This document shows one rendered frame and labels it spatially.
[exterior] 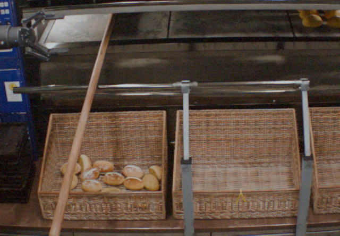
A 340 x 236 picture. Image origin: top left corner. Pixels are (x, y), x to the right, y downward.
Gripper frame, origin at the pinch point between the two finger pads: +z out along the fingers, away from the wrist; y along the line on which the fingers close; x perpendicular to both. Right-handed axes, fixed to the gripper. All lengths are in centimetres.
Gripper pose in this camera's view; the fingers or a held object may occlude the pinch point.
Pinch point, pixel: (63, 34)
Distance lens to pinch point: 252.1
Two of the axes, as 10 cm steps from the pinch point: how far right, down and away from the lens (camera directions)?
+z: 10.0, -0.2, -0.6
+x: -0.4, 5.0, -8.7
